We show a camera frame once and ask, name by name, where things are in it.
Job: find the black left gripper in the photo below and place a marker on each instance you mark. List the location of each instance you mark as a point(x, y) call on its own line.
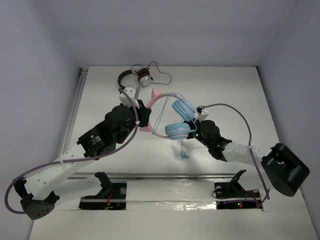
point(143, 114)

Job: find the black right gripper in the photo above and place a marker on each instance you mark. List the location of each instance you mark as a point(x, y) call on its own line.
point(194, 120)

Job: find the pink blue cat-ear headphones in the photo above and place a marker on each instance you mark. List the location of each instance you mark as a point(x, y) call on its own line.
point(173, 113)

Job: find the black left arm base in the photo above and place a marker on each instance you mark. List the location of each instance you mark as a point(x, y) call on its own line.
point(112, 196)

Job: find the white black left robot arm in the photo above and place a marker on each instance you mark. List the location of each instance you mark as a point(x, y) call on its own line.
point(38, 187)

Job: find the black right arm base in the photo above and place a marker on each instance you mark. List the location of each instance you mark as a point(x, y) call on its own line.
point(231, 195)

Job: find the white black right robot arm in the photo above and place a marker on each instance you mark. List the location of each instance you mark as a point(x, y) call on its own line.
point(277, 167)

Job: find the brown silver headphones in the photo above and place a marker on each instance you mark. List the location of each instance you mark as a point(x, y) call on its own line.
point(143, 77)

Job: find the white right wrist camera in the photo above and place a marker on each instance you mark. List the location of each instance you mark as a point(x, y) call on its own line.
point(202, 112)

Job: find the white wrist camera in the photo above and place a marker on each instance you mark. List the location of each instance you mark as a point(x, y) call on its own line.
point(202, 112)
point(129, 96)

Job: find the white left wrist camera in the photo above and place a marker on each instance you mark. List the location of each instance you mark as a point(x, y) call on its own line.
point(129, 96)

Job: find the aluminium rail frame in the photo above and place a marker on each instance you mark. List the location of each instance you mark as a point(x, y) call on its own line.
point(236, 101)

